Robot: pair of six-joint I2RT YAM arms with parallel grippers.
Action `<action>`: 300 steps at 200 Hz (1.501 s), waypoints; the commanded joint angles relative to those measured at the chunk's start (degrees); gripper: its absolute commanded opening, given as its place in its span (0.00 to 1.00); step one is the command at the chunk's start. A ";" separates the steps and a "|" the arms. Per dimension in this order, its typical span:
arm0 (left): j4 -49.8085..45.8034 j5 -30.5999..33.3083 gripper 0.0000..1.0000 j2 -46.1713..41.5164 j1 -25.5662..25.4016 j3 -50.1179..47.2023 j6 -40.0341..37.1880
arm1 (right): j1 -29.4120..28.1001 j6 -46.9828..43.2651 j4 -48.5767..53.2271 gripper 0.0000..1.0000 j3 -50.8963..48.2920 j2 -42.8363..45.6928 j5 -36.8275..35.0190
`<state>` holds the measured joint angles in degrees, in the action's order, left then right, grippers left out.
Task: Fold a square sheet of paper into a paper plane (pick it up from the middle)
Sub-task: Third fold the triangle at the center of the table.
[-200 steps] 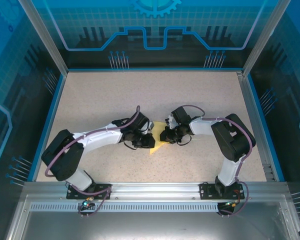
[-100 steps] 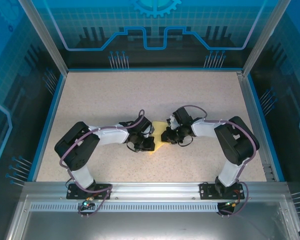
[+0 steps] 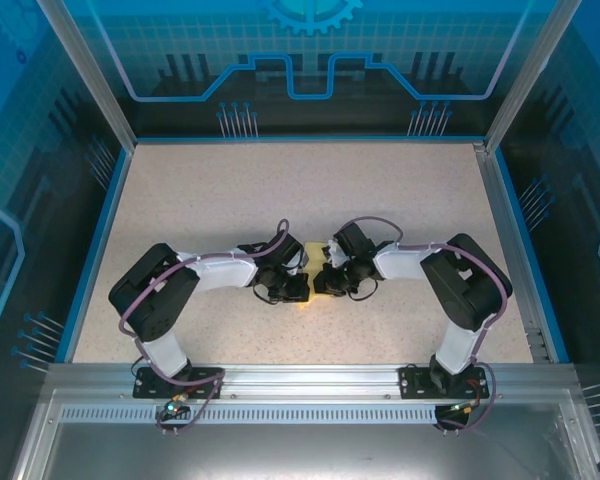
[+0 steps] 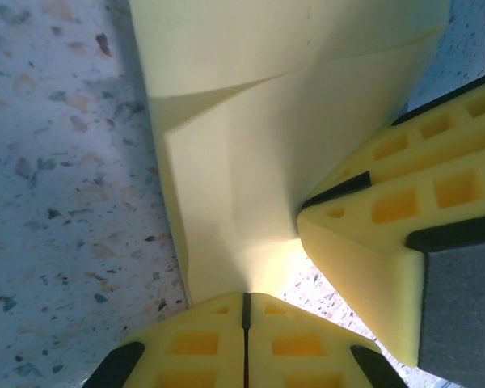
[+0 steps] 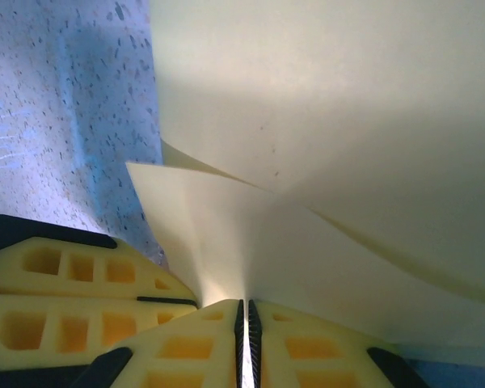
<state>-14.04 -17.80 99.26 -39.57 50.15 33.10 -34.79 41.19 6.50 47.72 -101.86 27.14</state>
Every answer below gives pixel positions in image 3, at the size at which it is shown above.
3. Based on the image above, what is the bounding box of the yellow square paper sheet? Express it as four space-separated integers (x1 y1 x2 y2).
297 241 331 307

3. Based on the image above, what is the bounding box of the grey metal tray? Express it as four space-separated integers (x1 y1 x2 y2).
7 387 600 480

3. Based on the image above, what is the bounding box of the blue table edge strip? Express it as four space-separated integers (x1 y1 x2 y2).
54 147 134 364
489 148 571 364

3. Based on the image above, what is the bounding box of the blue printed side panel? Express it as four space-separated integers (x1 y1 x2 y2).
0 0 131 480
497 0 600 480

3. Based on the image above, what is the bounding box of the blue printed gear panel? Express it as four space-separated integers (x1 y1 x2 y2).
54 0 561 139

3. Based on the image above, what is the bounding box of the long aluminium mounting rail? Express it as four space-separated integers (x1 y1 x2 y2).
46 363 581 401

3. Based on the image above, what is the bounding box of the slotted grey cable duct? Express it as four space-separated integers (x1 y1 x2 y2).
57 405 564 427

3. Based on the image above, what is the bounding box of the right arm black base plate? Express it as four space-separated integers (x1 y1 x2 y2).
398 366 486 400

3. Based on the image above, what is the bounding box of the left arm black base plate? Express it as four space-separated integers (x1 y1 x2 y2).
133 367 225 400

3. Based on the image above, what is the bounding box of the aluminium side rail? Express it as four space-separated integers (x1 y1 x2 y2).
472 142 551 364

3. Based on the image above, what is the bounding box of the left cable connector with light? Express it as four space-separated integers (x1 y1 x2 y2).
160 394 190 417

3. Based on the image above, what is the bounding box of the cable connector with light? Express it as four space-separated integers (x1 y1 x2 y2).
447 398 483 417
160 394 190 417

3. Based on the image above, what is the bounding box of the right cable connector with light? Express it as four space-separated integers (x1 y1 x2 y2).
447 398 483 417

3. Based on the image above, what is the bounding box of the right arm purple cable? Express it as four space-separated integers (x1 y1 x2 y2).
347 215 513 435

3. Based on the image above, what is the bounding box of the right aluminium frame post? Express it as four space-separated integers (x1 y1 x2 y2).
483 0 584 154

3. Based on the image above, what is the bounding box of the aluminium frame post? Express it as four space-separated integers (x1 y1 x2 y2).
483 0 584 154
33 0 139 151

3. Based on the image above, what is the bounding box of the left aluminium frame post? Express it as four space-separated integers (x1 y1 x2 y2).
33 0 139 151

